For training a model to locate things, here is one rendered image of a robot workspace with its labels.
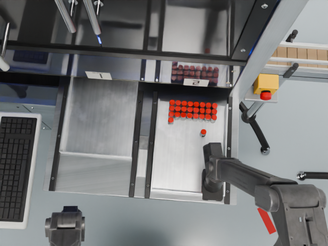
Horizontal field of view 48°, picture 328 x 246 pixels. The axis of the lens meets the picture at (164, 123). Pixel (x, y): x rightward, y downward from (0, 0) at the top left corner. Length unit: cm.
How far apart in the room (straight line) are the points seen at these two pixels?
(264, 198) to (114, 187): 75
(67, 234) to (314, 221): 50
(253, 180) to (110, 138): 70
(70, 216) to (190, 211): 142
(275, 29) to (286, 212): 48
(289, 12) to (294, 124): 159
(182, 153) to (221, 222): 96
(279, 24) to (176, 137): 61
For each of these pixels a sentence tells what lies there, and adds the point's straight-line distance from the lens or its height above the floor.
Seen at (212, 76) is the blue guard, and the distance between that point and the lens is 125.
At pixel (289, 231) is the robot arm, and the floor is 158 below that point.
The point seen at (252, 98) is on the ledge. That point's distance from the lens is 146.
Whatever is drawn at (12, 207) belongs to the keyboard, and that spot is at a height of 83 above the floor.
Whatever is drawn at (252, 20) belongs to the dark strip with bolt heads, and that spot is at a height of 144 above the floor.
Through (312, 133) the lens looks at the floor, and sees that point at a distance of 247.
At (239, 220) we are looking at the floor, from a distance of 227.
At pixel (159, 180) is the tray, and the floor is 88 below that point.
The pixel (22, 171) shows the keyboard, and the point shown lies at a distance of 150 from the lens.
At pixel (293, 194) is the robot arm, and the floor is 156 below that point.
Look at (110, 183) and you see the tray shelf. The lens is 136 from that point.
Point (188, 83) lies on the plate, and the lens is 130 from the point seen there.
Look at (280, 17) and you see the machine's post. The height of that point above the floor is 146.
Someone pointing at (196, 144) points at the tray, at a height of 88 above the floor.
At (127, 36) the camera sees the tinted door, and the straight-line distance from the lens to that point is 105.
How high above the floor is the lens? 222
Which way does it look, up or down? 75 degrees down
